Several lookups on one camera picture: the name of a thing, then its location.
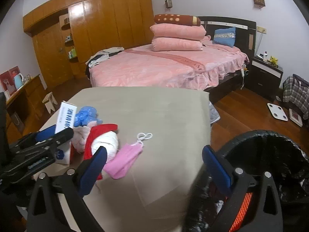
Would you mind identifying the white medicine box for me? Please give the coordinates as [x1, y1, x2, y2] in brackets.
[55, 101, 77, 165]

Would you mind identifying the orange mesh net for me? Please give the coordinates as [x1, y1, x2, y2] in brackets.
[229, 193, 252, 232]

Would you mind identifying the blue plastic bag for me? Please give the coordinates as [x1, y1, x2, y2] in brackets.
[74, 106, 103, 127]

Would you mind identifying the red cloth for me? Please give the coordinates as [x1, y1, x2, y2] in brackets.
[84, 124, 119, 179]

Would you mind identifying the pink face mask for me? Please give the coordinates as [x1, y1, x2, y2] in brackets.
[103, 132, 153, 180]

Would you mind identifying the white plastic bag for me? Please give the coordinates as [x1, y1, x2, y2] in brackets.
[91, 131, 119, 162]

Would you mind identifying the grey pink sock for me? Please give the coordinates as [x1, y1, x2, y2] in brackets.
[71, 121, 97, 154]

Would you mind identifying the black-lined trash bin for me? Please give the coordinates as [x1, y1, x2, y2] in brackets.
[182, 130, 308, 231]

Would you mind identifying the small white stool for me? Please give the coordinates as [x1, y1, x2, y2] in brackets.
[42, 92, 58, 114]

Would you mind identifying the wooden side cabinet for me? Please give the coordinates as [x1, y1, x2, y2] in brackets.
[6, 75, 47, 143]

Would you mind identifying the blue electric kettle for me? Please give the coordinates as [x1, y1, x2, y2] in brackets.
[14, 73, 24, 90]

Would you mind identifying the clothes pile on bed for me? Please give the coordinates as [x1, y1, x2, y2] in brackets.
[85, 47, 125, 79]

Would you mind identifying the wooden wardrobe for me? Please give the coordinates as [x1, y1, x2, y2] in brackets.
[23, 0, 154, 89]

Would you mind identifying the white bathroom scale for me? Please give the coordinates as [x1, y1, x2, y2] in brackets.
[267, 103, 288, 122]

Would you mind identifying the plaid clothes pile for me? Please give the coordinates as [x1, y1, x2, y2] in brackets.
[283, 74, 308, 120]

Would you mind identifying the dark nightstand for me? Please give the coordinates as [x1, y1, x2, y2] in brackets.
[245, 57, 283, 102]

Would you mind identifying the lower pink folded quilt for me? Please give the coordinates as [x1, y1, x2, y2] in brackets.
[151, 37, 203, 51]

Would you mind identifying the yellow plush toy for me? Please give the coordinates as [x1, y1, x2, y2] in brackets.
[269, 56, 278, 67]

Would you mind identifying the pink covered bed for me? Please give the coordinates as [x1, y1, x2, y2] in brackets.
[90, 36, 249, 103]

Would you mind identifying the white lotion bottle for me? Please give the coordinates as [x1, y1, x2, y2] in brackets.
[263, 51, 268, 63]

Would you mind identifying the brown dotted bolster pillow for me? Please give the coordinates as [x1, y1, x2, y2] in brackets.
[154, 14, 201, 26]

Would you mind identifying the blue cushion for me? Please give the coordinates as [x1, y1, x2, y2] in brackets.
[213, 27, 236, 47]

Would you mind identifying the dark headboard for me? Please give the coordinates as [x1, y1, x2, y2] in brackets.
[197, 16, 257, 59]

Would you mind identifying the left wall lamp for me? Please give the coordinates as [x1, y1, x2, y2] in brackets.
[165, 0, 173, 9]

